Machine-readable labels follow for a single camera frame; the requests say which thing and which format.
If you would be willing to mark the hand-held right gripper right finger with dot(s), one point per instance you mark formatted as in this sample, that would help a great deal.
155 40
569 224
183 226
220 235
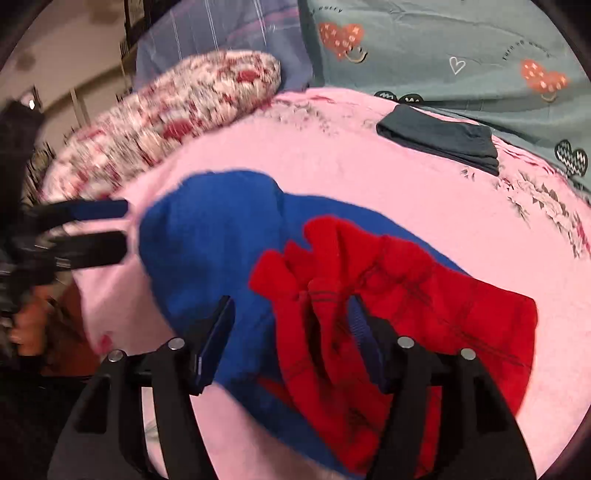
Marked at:
364 332

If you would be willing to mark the folded dark green cloth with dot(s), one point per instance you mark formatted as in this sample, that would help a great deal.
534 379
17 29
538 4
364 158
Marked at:
443 136

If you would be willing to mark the red floral pillow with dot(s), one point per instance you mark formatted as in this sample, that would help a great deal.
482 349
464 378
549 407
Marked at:
157 124

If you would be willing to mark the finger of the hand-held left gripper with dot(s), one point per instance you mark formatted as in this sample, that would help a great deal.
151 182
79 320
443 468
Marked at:
92 249
92 210

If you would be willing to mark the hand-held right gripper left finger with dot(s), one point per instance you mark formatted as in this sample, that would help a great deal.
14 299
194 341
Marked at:
214 341

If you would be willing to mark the pink floral bedsheet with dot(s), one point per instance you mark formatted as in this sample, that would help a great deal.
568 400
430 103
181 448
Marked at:
369 184

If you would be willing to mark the blue and red pants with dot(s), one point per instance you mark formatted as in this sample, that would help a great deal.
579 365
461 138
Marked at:
286 258

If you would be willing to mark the purple plaid cloth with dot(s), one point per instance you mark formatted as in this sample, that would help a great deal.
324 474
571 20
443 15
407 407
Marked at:
221 37

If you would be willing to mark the green heart print sheet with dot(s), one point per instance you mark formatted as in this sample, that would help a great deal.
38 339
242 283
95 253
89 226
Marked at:
438 50

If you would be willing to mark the person's left hand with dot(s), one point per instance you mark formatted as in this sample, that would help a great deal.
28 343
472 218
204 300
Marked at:
34 323

